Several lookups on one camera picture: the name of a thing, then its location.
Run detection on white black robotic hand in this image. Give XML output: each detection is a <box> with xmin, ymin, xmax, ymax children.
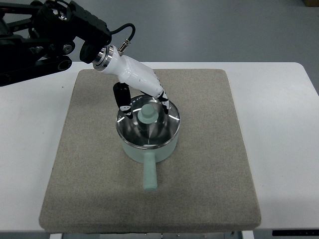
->
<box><xmin>93</xmin><ymin>45</ymin><xmax>169</xmax><ymax>119</ymax></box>

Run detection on glass lid with green knob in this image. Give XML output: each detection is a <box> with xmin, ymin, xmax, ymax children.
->
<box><xmin>116</xmin><ymin>95</ymin><xmax>181</xmax><ymax>149</ymax></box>

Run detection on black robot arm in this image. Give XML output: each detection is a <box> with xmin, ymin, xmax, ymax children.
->
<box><xmin>0</xmin><ymin>0</ymin><xmax>112</xmax><ymax>86</ymax></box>

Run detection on mint green saucepan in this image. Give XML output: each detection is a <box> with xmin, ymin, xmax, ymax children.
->
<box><xmin>121</xmin><ymin>136</ymin><xmax>178</xmax><ymax>191</ymax></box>

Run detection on grey felt mat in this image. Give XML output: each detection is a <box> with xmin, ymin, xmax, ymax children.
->
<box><xmin>39</xmin><ymin>69</ymin><xmax>261</xmax><ymax>233</ymax></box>

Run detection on brown cardboard box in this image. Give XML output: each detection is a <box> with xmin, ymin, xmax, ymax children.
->
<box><xmin>303</xmin><ymin>0</ymin><xmax>319</xmax><ymax>7</ymax></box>

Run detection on black table control panel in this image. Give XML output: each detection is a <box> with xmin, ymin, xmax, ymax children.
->
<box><xmin>272</xmin><ymin>230</ymin><xmax>319</xmax><ymax>237</ymax></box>

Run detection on black sleeved cable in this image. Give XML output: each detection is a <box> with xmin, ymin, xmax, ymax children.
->
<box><xmin>109</xmin><ymin>23</ymin><xmax>137</xmax><ymax>57</ymax></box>

